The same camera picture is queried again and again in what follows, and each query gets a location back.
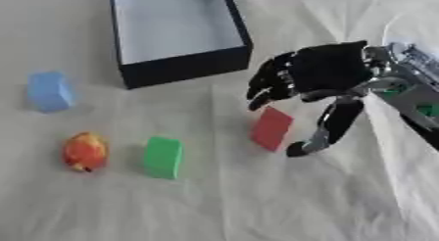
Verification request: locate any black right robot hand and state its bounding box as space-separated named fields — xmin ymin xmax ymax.
xmin=245 ymin=39 xmax=383 ymax=158

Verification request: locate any black box with white inside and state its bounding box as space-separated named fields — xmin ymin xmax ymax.
xmin=108 ymin=0 xmax=256 ymax=90

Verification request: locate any red rectangular block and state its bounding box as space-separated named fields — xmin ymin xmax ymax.
xmin=248 ymin=105 xmax=295 ymax=153

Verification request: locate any green rectangular block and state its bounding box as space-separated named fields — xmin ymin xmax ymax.
xmin=140 ymin=136 xmax=185 ymax=180

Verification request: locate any red and yellow toy apple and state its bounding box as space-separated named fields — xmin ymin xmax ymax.
xmin=60 ymin=131 xmax=110 ymax=173

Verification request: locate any light blue block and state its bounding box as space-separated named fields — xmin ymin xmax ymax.
xmin=25 ymin=71 xmax=77 ymax=115

